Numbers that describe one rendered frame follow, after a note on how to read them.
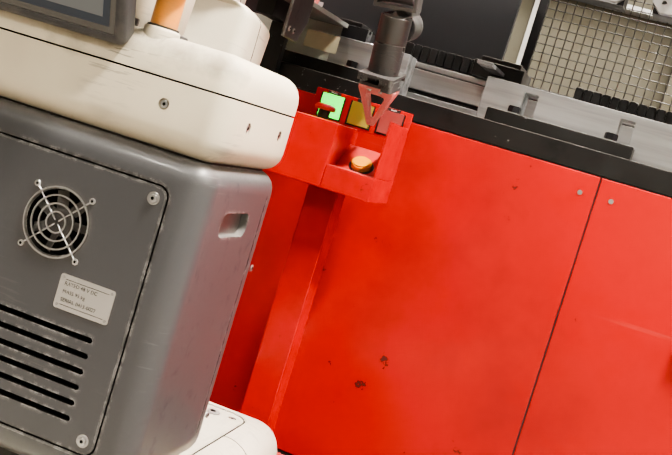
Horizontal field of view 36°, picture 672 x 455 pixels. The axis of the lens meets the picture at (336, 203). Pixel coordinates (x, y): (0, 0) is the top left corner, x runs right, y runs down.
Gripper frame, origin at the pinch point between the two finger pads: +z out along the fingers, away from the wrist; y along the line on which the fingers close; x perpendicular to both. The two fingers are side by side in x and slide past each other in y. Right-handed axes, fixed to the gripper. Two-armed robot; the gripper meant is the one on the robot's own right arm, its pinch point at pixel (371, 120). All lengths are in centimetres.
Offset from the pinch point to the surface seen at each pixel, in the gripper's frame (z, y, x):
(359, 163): 8.2, -0.8, 0.0
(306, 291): 32.8, -8.3, 2.1
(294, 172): 11.5, -7.9, 9.7
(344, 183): 10.6, -7.8, 0.1
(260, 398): 54, -14, 4
